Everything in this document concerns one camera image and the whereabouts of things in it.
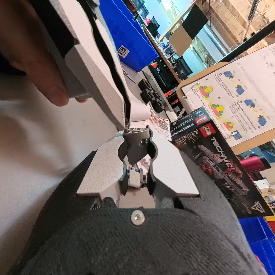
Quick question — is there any black toy set box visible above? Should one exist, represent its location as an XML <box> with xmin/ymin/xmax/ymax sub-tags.
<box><xmin>169</xmin><ymin>106</ymin><xmax>275</xmax><ymax>219</ymax></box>

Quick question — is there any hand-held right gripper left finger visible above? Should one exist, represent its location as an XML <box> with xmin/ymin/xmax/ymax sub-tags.
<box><xmin>76</xmin><ymin>131</ymin><xmax>130</xmax><ymax>208</ymax></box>

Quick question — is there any toy sticker sheet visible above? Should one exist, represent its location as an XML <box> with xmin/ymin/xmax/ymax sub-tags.
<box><xmin>148</xmin><ymin>102</ymin><xmax>172</xmax><ymax>138</ymax></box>

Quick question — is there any black metal pole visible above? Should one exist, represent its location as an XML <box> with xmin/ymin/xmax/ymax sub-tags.
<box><xmin>217</xmin><ymin>20</ymin><xmax>275</xmax><ymax>63</ymax></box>

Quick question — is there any blue plastic crate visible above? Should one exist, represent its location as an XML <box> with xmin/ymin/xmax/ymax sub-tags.
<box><xmin>238</xmin><ymin>217</ymin><xmax>275</xmax><ymax>275</ymax></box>

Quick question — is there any printed instruction sheet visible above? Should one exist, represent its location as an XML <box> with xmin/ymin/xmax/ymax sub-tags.
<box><xmin>181</xmin><ymin>44</ymin><xmax>275</xmax><ymax>148</ymax></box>

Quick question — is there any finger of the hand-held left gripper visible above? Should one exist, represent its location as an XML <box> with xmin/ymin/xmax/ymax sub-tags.
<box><xmin>95</xmin><ymin>18</ymin><xmax>132</xmax><ymax>103</ymax></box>
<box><xmin>58</xmin><ymin>0</ymin><xmax>132</xmax><ymax>131</ymax></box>

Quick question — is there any grey toy panel piece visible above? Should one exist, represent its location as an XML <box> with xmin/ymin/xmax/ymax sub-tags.
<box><xmin>122</xmin><ymin>127</ymin><xmax>151</xmax><ymax>166</ymax></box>

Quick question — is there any grey desk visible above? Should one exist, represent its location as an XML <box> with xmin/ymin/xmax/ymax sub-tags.
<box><xmin>0</xmin><ymin>62</ymin><xmax>181</xmax><ymax>275</ymax></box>

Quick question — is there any person's left hand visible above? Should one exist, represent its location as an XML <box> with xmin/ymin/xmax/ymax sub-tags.
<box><xmin>0</xmin><ymin>0</ymin><xmax>87</xmax><ymax>107</ymax></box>

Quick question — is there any square marker tag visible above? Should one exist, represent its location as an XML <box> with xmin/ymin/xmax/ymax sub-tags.
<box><xmin>117</xmin><ymin>45</ymin><xmax>130</xmax><ymax>58</ymax></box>

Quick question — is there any white instruction booklet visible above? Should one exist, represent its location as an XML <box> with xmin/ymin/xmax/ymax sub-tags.
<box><xmin>128</xmin><ymin>64</ymin><xmax>152</xmax><ymax>123</ymax></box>

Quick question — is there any grey toy brick assembly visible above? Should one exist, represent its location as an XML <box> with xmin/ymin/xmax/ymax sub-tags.
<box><xmin>127</xmin><ymin>164</ymin><xmax>149</xmax><ymax>189</ymax></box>

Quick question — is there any wooden clipboard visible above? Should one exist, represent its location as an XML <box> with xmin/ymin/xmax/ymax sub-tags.
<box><xmin>176</xmin><ymin>43</ymin><xmax>275</xmax><ymax>155</ymax></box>

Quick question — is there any pink metal bottle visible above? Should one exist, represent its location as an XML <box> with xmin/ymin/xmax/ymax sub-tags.
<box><xmin>237</xmin><ymin>155</ymin><xmax>272</xmax><ymax>174</ymax></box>

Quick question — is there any blue plastic bin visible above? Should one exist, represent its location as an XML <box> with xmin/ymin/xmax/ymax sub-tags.
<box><xmin>99</xmin><ymin>0</ymin><xmax>160</xmax><ymax>72</ymax></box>

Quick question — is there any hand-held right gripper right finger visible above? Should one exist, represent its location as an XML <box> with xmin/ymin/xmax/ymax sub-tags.
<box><xmin>147</xmin><ymin>126</ymin><xmax>201</xmax><ymax>208</ymax></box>

